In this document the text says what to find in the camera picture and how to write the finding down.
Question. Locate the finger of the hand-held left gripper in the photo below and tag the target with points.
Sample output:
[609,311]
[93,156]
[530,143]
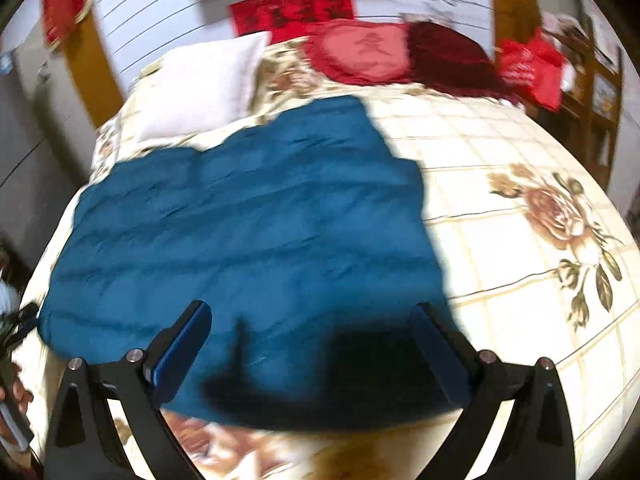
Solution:
[21,317]

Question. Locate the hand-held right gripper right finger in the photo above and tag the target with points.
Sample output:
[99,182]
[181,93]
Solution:
[440,355]

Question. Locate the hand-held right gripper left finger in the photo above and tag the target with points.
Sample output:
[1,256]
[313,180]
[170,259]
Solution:
[182,350]

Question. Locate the blue puffer jacket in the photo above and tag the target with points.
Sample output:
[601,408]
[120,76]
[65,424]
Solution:
[250,210]

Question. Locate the person's left hand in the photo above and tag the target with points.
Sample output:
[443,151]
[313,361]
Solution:
[22,391]

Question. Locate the white cloth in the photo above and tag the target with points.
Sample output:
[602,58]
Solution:
[7,295]

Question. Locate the bed with floral checked sheet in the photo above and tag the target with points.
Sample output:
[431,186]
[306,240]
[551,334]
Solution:
[500,260]

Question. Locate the grey cabinet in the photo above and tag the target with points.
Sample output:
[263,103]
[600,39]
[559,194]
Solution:
[30,160]

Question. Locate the white pillow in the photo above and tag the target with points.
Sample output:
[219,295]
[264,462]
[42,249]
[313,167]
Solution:
[200,85]

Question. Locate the dark red cushion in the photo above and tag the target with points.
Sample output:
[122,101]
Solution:
[450,60]

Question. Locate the red plastic bag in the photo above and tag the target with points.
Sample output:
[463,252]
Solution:
[530,70]

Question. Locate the wooden shelf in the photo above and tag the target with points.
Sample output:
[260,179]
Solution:
[595,90]

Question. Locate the red heart-shaped cushion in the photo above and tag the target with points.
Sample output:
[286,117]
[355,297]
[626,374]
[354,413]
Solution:
[360,52]

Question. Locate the red wall hanging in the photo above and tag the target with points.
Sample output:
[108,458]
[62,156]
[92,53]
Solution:
[62,0]

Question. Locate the red wall poster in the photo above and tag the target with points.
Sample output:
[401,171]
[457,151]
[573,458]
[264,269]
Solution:
[295,7]

